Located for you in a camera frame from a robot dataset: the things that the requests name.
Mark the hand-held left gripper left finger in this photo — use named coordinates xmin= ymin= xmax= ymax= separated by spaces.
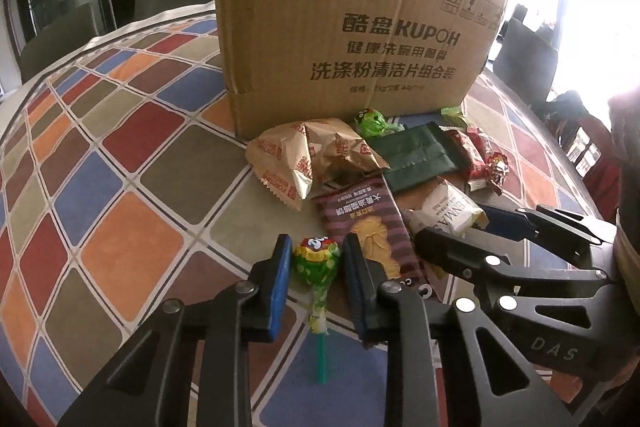
xmin=59 ymin=234 xmax=294 ymax=427

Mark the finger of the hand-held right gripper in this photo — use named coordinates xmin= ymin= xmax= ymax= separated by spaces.
xmin=480 ymin=204 xmax=617 ymax=249
xmin=414 ymin=227 xmax=619 ymax=309

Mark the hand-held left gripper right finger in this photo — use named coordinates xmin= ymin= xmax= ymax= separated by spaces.
xmin=341 ymin=234 xmax=576 ymax=427

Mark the white snack packet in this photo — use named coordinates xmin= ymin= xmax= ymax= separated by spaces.
xmin=406 ymin=179 xmax=489 ymax=239

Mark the green yellow lollipop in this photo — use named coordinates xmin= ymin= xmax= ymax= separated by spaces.
xmin=292 ymin=234 xmax=343 ymax=385

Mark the green black-faced lollipop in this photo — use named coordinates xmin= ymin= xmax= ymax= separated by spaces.
xmin=354 ymin=107 xmax=405 ymax=138

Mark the brown cardboard box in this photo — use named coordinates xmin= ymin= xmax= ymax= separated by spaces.
xmin=209 ymin=0 xmax=510 ymax=142

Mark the red white wrapped candy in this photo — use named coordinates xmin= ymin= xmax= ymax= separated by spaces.
xmin=481 ymin=152 xmax=512 ymax=196

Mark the brown striped cookie packet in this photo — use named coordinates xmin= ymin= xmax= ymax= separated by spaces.
xmin=312 ymin=177 xmax=451 ymax=303

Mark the red snack packet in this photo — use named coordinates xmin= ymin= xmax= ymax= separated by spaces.
xmin=446 ymin=128 xmax=497 ymax=194

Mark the dark green snack packet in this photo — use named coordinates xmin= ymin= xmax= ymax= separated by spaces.
xmin=372 ymin=122 xmax=473 ymax=195

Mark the light green candy wrapper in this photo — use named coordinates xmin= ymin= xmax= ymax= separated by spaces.
xmin=441 ymin=106 xmax=473 ymax=128

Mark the crumpled gold snack packet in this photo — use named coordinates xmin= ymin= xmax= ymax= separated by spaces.
xmin=306 ymin=118 xmax=391 ymax=188

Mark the dark chair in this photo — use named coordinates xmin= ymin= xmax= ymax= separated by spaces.
xmin=491 ymin=17 xmax=559 ymax=94

